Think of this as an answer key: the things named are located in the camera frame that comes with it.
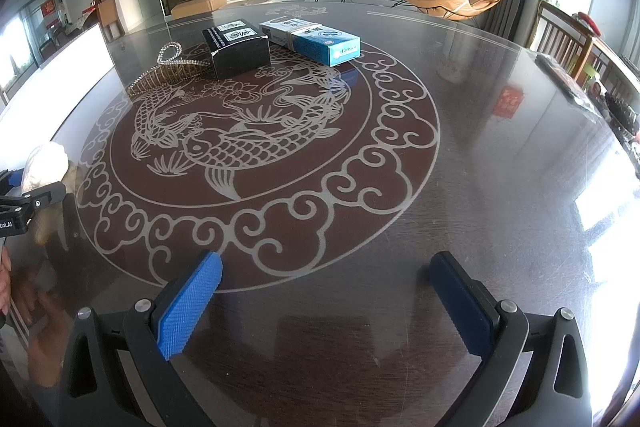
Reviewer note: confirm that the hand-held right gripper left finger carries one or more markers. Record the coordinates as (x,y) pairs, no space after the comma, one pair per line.
(190,307)

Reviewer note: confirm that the white knit hat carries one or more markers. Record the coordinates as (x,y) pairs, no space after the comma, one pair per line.
(47,167)

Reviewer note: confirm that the blue and white box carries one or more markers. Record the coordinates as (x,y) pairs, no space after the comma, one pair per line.
(325,44)

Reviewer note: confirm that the round beige platform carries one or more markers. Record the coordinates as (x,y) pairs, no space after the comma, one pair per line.
(250,1)

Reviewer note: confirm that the brown cardboard box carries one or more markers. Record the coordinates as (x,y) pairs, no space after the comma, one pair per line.
(197,7)

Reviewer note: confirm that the red window sign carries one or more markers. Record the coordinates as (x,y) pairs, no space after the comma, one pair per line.
(48,7)

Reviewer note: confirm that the dark patterned glass desktop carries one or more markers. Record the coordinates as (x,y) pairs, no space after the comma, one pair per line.
(400,207)

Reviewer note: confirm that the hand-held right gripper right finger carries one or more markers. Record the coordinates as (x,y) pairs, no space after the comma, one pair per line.
(460,304)

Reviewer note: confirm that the long dark flat object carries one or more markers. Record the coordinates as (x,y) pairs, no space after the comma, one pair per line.
(565,79)

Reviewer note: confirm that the wooden slatted chair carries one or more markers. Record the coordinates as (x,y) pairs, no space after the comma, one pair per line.
(562,39)

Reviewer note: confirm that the person's left hand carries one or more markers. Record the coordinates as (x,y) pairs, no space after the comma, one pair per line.
(4,277)

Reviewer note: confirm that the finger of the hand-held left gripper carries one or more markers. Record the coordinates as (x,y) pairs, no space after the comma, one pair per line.
(12,179)
(45,199)

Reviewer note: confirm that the rhinestone banana hair clip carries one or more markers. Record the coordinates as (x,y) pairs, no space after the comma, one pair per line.
(160,77)

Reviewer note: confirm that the wooden sideboard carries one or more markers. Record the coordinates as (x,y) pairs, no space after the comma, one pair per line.
(109,14)

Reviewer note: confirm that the black cardboard box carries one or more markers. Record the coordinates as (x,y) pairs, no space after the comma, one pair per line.
(240,57)

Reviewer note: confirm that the red object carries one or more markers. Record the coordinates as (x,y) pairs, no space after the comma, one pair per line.
(590,24)

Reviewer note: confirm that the white board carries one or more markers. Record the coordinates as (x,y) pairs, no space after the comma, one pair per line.
(65,77)

